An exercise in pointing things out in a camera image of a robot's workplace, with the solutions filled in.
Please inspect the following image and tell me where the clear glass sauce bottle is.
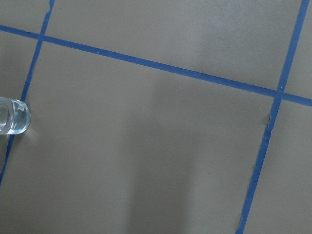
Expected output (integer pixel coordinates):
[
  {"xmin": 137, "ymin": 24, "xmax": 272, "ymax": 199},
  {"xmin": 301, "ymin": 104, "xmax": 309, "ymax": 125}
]
[{"xmin": 0, "ymin": 97, "xmax": 31, "ymax": 135}]

